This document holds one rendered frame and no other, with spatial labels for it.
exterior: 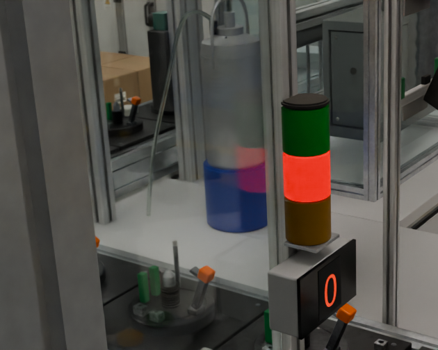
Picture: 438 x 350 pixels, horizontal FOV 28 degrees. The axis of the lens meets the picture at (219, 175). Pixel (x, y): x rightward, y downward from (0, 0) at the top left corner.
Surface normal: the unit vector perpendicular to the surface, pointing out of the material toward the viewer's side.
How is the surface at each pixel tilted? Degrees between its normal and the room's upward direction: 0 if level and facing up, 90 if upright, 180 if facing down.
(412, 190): 0
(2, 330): 90
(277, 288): 90
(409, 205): 0
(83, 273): 90
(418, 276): 0
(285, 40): 90
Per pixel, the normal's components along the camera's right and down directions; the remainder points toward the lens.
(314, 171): 0.24, 0.31
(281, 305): -0.60, 0.29
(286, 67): 0.80, 0.15
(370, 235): -0.06, -0.94
